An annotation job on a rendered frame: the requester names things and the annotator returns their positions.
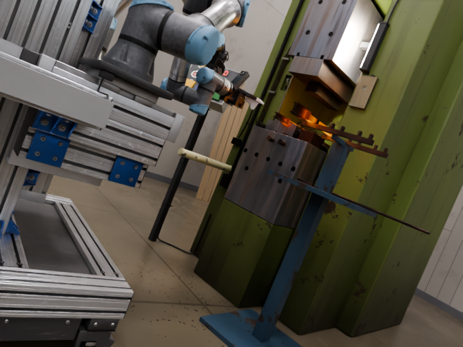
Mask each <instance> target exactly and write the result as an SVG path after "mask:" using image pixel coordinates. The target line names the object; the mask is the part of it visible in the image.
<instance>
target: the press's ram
mask: <svg viewBox="0 0 463 347"><path fill-rule="evenodd" d="M379 21H384V20H383V18H382V17H381V16H380V13H379V12H378V11H377V9H376V8H375V6H374V4H373V3H372V1H371V0H311V1H310V2H309V5H308V8H307V10H306V12H305V15H304V17H303V20H302V22H301V24H300V27H299V29H298V32H297V34H296V37H295V39H294V42H293V44H292V46H291V49H290V51H289V54H288V55H289V56H290V57H291V58H292V59H294V57H295V56H302V57H308V58H314V59H324V60H325V61H326V62H328V64H330V66H331V67H332V68H333V69H334V70H335V71H336V72H337V73H339V75H341V77H342V78H343V79H344V80H345V81H346V82H348V84H350V86H352V88H353V89H355V87H356V85H357V82H358V80H359V78H360V75H361V73H362V72H361V71H360V69H359V68H360V67H361V65H362V62H363V60H364V58H365V55H366V53H367V50H368V49H369V46H370V44H371V41H372V39H373V36H374V34H375V31H376V29H377V27H378V25H379Z"/></svg>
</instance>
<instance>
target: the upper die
mask: <svg viewBox="0 0 463 347"><path fill-rule="evenodd" d="M288 72H290V73H291V74H292V75H294V76H295V77H296V78H297V79H298V80H299V81H301V82H302V83H303V84H305V85H306V86H307V85H308V82H309V81H313V82H317V83H321V84H322V85H323V86H324V87H326V88H327V89H328V90H329V91H330V92H331V93H332V94H333V95H334V96H335V97H337V98H338V99H339V100H340V101H342V103H345V104H349V101H350V99H351V96H352V94H353V91H354V89H353V88H352V86H350V84H348V82H346V81H345V80H344V79H343V78H342V77H341V75H339V73H337V72H336V71H335V70H334V69H333V68H332V67H331V66H330V64H328V62H326V61H325V60H324V59H314V58H308V57H302V56H295V57H294V59H293V61H292V63H291V66H290V68H289V71H288Z"/></svg>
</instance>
